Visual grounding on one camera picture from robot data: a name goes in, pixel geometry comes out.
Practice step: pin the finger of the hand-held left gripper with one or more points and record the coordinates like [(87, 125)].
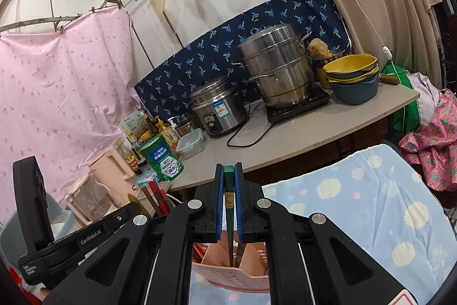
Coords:
[(96, 233)]

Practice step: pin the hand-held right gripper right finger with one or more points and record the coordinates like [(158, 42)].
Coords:
[(240, 206)]

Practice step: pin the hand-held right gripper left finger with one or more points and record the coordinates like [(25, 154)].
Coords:
[(218, 206)]

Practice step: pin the green gold-banded chopstick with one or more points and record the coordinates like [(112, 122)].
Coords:
[(229, 183)]

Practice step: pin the gold flower spoon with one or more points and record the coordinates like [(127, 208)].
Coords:
[(135, 203)]

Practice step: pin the dark red banded chopstick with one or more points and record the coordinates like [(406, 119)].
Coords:
[(167, 203)]

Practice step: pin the bright red chopstick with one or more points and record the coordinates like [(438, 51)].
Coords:
[(153, 196)]

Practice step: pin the pink perforated utensil holder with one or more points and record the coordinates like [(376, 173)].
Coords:
[(228, 276)]

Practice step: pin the white tub with blue rim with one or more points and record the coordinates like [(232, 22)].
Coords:
[(62, 224)]

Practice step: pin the white glass-walled appliance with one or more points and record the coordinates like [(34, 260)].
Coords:
[(89, 197)]

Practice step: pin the clear food container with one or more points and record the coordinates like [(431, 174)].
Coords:
[(191, 144)]

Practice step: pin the pink electric kettle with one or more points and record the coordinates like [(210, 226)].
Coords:
[(107, 165)]

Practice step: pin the green tin can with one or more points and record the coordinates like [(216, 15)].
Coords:
[(162, 160)]

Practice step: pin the blue wipes pack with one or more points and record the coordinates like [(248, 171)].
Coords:
[(147, 179)]

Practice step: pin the dark sauce bottle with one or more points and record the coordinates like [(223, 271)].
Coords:
[(132, 158)]

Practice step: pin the small metal pot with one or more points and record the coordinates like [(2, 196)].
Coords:
[(185, 126)]

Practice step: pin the grey curved counter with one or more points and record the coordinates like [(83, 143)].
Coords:
[(292, 137)]

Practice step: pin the yellow oil bottle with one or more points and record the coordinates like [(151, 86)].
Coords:
[(167, 133)]

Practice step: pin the steel rice cooker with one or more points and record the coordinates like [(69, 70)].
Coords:
[(217, 108)]

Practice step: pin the white carton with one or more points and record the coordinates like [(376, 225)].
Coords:
[(130, 122)]

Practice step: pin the black induction cooker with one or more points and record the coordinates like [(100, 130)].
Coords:
[(303, 108)]

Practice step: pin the blue dotted tablecloth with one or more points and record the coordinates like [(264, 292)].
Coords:
[(357, 205)]

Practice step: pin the pink dotted cloth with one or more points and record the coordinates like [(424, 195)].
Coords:
[(64, 87)]

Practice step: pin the stainless steel steamer pot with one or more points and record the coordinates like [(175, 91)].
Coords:
[(278, 69)]

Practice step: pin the navy palm-print cloth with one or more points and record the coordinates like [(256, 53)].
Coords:
[(200, 62)]

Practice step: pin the stack of blue yellow bowls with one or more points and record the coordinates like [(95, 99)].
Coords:
[(351, 80)]

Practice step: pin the tan loofah sponge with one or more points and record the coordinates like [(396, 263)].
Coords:
[(317, 48)]

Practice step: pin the green cloth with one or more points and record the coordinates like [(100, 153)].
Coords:
[(403, 101)]

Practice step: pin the pink pineapple-print cloth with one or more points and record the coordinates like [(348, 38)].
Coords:
[(432, 147)]

